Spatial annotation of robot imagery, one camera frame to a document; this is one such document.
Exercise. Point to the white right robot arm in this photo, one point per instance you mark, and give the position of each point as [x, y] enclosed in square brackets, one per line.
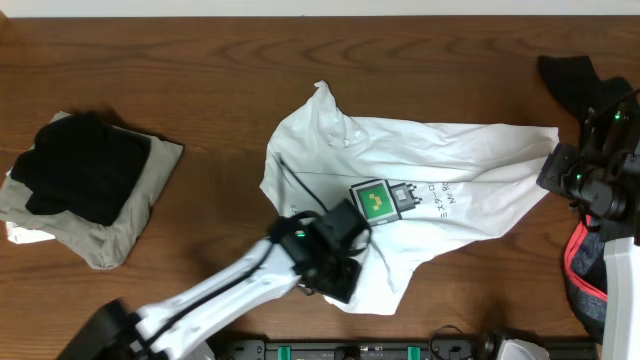
[614, 141]

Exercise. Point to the folded white garment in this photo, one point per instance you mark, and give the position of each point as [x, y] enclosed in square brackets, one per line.
[15, 233]

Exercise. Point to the grey red-trimmed garment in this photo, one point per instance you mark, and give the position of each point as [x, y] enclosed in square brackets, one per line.
[585, 275]

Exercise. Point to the black garment at right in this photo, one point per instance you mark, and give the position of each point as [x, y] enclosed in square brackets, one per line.
[574, 84]

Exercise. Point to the white printed t-shirt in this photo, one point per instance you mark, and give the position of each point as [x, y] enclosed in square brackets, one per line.
[425, 188]

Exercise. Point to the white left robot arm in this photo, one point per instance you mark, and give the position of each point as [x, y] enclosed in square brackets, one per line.
[307, 249]

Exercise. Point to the folded black garment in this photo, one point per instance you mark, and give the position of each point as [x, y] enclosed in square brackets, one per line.
[83, 165]

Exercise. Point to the folded beige garment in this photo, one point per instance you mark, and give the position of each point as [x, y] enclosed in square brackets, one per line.
[103, 247]

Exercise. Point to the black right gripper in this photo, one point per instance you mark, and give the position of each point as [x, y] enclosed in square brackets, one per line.
[552, 170]

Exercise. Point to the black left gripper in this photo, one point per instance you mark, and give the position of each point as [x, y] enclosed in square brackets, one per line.
[338, 281]

